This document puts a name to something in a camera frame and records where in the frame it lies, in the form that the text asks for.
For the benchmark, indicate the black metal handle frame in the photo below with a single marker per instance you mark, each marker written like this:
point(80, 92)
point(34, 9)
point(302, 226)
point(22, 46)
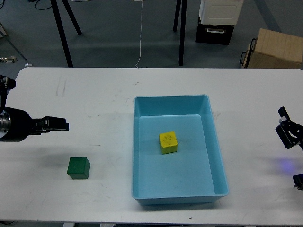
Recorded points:
point(245, 55)

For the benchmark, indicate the light blue plastic box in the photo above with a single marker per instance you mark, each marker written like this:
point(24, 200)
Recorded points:
point(193, 174)

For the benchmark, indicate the yellow wooden block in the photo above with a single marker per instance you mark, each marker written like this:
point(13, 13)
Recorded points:
point(168, 142)

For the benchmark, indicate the black stand right legs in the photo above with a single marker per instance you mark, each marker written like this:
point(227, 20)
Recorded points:
point(180, 18)

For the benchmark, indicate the cardboard box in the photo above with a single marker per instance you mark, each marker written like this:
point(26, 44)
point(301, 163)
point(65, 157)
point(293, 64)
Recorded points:
point(275, 50)

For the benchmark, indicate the white storage box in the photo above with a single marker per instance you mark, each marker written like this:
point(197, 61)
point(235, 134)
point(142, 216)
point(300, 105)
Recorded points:
point(220, 12)

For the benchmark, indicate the black crate with handle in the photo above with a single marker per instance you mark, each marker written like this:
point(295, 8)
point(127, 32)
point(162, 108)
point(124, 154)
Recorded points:
point(214, 34)

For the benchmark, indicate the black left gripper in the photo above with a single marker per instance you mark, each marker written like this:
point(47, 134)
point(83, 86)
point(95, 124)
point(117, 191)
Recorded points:
point(15, 125)

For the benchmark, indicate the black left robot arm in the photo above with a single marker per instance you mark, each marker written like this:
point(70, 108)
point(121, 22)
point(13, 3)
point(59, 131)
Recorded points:
point(6, 84)

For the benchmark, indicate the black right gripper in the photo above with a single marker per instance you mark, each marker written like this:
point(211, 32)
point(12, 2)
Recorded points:
point(290, 134)

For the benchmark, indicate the green wooden block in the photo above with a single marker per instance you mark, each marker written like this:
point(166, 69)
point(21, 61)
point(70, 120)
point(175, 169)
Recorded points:
point(78, 168)

